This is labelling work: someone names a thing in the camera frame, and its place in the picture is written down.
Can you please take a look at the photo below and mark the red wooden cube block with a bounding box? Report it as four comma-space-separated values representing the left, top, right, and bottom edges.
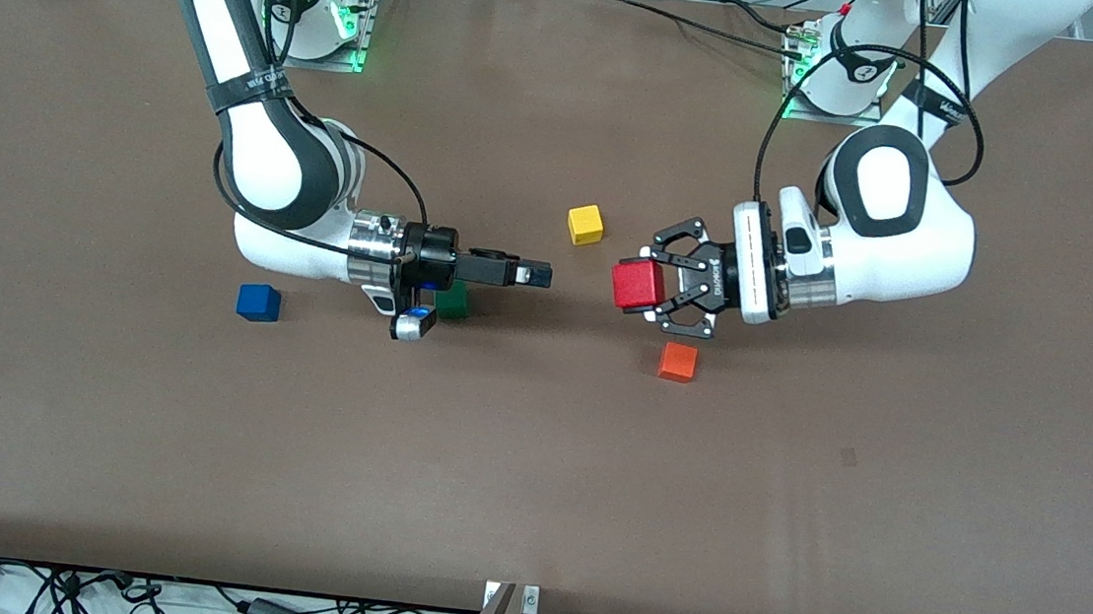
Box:
609, 256, 670, 315

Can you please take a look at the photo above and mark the orange wooden cube block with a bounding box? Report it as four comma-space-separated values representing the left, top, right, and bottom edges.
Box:
657, 341, 701, 384

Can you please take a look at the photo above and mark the green wooden cube block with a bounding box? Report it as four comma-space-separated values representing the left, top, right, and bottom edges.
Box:
434, 280, 470, 320

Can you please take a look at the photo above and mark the yellow wooden cube block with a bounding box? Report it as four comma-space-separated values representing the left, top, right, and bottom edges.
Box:
566, 202, 607, 248

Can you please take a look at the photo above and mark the blue wooden cube block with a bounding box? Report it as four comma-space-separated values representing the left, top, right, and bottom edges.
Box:
235, 281, 283, 325

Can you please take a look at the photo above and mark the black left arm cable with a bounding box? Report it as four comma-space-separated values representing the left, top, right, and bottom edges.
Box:
751, 0, 997, 227

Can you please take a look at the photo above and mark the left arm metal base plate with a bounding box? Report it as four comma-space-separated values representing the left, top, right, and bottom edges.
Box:
779, 22, 894, 131

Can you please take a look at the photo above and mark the black cable on table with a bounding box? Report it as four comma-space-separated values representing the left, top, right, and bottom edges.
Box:
584, 0, 816, 62

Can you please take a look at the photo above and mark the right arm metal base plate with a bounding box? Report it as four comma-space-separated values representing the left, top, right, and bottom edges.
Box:
283, 0, 381, 76

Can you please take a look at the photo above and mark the black right arm velcro strap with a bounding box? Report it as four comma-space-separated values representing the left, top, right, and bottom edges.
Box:
205, 63, 293, 119

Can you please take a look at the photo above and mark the black arm velcro strap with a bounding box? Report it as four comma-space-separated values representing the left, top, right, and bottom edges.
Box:
205, 63, 293, 119
902, 79, 975, 127

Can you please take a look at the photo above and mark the black left arm velcro strap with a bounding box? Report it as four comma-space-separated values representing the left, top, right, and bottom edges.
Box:
902, 79, 975, 127

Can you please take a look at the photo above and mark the white metal bracket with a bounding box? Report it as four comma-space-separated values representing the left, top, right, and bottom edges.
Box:
483, 580, 543, 614

